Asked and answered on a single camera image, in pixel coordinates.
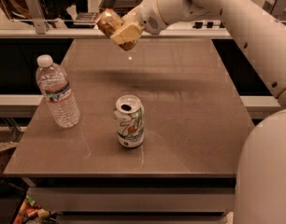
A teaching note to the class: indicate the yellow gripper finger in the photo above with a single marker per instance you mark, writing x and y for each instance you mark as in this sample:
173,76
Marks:
131,16
129,32

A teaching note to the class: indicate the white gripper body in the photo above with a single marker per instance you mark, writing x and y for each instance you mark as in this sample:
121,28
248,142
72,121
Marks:
147,15

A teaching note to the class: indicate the orange soda can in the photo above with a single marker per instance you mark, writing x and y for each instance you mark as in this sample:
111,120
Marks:
110,24

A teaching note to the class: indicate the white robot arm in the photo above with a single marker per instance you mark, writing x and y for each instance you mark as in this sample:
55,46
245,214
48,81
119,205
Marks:
255,59

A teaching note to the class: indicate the white green 7up can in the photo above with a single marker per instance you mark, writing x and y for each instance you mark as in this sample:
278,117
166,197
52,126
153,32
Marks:
129,119

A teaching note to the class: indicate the clear plastic water bottle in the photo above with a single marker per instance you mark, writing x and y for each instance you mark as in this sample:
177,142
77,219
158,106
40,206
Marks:
54,85

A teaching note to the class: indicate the brown table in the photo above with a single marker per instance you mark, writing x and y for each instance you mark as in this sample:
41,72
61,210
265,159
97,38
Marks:
158,141

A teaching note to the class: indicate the colourful snack packages bin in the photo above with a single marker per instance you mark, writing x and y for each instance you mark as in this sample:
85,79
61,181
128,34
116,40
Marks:
30,212

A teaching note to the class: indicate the left metal railing post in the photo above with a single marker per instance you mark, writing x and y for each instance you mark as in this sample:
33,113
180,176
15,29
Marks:
38,17

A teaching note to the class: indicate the metal railing post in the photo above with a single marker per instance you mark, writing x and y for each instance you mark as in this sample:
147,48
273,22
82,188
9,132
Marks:
275,7
38,17

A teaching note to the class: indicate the right metal railing post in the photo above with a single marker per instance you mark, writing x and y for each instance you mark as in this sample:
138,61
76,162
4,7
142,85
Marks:
275,7

